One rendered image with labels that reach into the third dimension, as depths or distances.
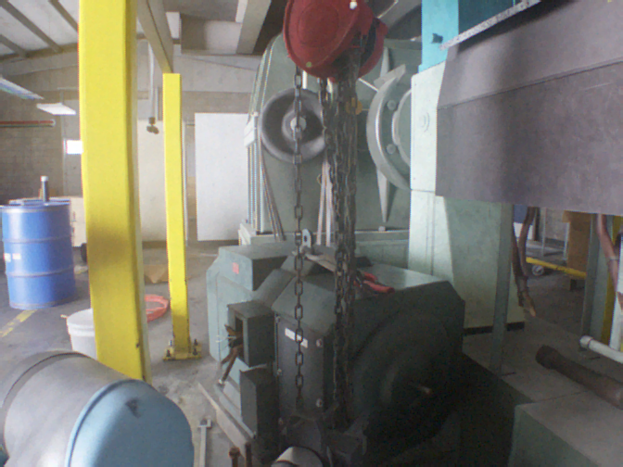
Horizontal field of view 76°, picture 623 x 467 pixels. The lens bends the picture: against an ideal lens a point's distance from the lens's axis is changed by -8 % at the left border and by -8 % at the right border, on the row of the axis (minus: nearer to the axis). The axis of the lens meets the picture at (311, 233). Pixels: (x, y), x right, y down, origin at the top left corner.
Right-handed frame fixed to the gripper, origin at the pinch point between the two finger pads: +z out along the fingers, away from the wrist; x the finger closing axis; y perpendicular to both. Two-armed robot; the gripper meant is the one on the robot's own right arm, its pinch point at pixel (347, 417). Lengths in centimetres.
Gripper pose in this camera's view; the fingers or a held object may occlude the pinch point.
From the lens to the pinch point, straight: 85.7
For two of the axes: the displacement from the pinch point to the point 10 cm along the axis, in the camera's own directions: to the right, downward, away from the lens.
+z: 4.7, -1.2, 8.7
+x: 8.8, 0.6, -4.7
